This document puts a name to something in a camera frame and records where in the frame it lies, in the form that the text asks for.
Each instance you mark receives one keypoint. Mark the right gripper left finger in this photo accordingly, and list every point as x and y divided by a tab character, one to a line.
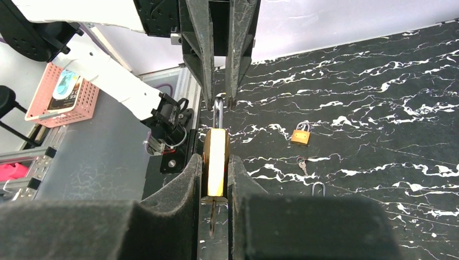
161	226

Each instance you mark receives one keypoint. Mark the loose small keys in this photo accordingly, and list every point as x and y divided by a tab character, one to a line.
301	162

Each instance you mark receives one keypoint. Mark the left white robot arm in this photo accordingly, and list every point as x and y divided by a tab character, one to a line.
50	31

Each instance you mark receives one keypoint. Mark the brass padlock with keys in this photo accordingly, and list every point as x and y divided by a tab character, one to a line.
301	134

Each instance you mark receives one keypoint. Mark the brass long-shackle padlock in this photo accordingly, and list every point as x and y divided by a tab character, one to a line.
318	189

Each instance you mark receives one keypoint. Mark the pink perforated basket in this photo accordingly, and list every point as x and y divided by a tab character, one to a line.
61	98

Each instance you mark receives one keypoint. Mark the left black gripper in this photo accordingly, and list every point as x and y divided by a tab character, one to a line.
232	25

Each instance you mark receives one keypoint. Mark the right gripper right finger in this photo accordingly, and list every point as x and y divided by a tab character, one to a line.
269	226

